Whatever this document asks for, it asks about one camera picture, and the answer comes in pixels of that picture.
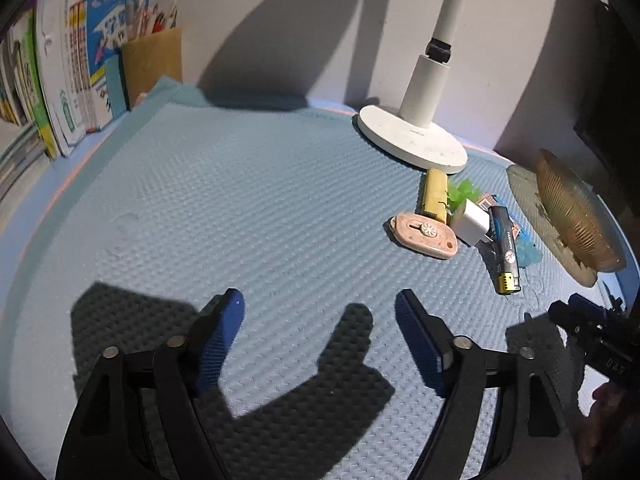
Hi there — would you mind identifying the dark monitor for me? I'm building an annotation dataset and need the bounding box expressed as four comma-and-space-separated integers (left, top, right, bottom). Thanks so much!
572, 5, 640, 216

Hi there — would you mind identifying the bunch of pens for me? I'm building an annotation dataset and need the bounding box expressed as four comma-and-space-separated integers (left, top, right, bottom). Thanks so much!
125, 0, 181, 43

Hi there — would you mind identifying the brown cardboard pen holder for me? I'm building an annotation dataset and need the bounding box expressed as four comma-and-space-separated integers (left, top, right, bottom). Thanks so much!
121, 27, 183, 111

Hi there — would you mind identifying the white desk lamp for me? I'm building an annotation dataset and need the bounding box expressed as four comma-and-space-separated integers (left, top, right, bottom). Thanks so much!
352, 0, 468, 170

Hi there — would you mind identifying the amber ribbed glass bowl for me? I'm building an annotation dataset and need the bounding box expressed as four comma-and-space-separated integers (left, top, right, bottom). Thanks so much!
536, 149, 627, 273

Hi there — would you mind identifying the white charger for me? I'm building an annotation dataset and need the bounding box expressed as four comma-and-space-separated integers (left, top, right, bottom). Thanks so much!
450, 198, 493, 247

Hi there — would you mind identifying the black lighter gold tip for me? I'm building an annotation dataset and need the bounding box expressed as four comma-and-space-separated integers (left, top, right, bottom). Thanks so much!
487, 205, 522, 296

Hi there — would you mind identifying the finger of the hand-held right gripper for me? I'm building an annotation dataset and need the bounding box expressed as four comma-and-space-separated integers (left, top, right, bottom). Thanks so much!
605, 296, 640, 328
547, 294, 608, 343

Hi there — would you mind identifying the pink utility knife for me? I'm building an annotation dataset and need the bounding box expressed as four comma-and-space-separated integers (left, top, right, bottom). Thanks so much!
389, 212, 458, 260

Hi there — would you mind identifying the light blue jelly toy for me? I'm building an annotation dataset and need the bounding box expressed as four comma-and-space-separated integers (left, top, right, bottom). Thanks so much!
515, 237, 543, 267

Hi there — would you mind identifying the yellow plastic case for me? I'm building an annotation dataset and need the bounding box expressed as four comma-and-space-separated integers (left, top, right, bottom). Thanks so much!
416, 168, 449, 224

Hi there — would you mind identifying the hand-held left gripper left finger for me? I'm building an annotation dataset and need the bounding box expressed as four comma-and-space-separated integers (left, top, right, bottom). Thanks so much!
55, 287, 246, 480

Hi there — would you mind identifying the row of upright books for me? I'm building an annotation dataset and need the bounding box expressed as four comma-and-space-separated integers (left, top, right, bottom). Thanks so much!
0, 7, 57, 161

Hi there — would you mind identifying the white paper booklet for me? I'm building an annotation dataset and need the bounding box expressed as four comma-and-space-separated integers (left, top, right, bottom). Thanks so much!
35, 0, 103, 158

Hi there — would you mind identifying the person's right hand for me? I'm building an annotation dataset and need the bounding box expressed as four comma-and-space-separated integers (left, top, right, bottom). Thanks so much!
580, 382, 636, 466

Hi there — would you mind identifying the light blue quilted mat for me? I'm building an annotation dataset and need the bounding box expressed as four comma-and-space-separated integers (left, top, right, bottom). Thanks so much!
0, 77, 640, 480

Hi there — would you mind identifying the blue printed booklet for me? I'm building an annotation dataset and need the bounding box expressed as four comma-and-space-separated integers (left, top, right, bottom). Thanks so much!
82, 0, 151, 128

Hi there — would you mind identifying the light blue holder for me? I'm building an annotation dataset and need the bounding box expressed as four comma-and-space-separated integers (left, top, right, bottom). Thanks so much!
102, 52, 132, 121

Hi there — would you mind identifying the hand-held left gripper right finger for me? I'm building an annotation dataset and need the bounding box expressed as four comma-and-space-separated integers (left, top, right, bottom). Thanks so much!
395, 289, 583, 480

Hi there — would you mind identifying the green jelly toy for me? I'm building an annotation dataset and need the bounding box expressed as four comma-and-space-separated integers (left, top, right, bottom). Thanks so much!
446, 178, 482, 211

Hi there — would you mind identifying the stack of flat books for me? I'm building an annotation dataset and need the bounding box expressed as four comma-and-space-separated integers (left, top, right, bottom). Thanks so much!
0, 122, 51, 203

